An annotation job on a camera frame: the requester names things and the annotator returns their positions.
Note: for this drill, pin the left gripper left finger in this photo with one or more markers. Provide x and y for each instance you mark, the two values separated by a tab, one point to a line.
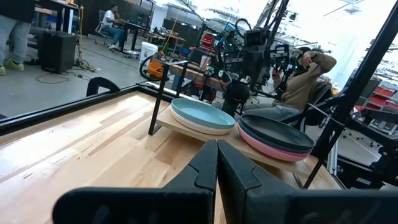
140	205

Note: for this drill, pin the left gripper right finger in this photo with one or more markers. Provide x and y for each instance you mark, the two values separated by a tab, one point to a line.
280	205

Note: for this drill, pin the pink plate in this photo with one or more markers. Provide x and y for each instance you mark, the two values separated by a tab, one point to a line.
264	151
264	144

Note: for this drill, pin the large dark bowl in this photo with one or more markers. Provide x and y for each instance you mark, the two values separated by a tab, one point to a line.
276	133

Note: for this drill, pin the light blue plate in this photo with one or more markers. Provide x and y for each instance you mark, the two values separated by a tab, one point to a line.
202	115

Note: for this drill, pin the cream plate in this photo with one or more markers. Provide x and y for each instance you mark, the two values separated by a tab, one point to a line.
199	127

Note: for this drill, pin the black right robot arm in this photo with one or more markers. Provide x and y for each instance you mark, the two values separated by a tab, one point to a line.
236	93

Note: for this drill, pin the person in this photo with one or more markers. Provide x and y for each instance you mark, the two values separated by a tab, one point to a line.
14	34
301	84
113	26

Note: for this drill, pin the red storage bins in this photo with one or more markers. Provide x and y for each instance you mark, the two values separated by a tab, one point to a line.
381	98
207	42

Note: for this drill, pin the wooden workbench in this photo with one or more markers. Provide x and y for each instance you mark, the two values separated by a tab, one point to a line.
192	74

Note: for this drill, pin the black office chair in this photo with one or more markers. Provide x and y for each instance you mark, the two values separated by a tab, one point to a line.
320	99

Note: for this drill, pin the orange shop vacuum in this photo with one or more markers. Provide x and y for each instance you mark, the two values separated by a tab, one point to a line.
155	69

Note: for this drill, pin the white bucket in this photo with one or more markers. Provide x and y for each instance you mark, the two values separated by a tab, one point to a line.
148	51

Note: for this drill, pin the black desk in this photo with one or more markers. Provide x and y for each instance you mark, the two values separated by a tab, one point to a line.
133	28

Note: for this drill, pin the black chair back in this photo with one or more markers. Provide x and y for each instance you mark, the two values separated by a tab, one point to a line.
101	82

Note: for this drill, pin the black speaker box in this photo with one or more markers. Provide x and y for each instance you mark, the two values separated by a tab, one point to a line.
57	51

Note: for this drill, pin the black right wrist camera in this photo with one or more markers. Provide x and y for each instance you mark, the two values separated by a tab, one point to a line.
254	38

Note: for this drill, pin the wooden shelf with black frame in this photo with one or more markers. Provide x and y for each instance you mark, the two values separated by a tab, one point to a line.
174	123

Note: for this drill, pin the black rig frame post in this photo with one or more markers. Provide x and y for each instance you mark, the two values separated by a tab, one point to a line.
360	81

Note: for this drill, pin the black table edge rail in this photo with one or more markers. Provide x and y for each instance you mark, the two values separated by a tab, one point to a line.
62	107

